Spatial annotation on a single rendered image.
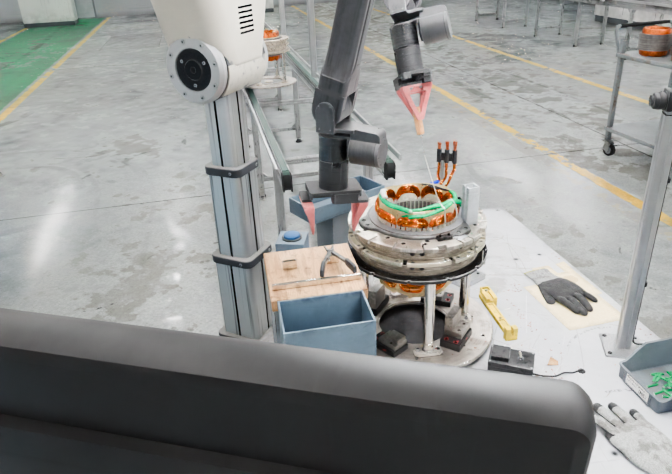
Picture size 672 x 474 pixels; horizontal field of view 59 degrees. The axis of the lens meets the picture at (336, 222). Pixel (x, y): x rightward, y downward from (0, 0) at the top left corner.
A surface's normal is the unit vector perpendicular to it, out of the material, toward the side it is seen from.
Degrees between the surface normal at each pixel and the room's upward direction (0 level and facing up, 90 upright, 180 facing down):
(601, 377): 0
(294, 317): 90
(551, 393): 7
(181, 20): 109
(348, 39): 92
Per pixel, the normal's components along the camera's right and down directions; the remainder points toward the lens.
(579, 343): -0.04, -0.90
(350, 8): -0.36, 0.44
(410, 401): -0.17, -0.51
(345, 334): 0.18, 0.42
